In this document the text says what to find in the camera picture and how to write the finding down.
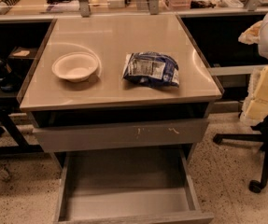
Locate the black stand left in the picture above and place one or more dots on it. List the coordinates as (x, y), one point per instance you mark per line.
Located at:
(10, 85)

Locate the black office chair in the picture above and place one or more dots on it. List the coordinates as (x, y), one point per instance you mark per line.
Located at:
(254, 185)

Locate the grey top drawer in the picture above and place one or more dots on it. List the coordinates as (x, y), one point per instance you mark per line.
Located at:
(120, 135)

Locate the blue chip bag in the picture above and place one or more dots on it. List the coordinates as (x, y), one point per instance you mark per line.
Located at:
(151, 69)

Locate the grey drawer cabinet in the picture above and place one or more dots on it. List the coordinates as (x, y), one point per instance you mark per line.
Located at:
(106, 97)

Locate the white paper bowl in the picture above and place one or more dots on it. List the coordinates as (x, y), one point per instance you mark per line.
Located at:
(75, 66)

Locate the grey drawer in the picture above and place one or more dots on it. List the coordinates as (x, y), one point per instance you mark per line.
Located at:
(128, 186)
(120, 135)

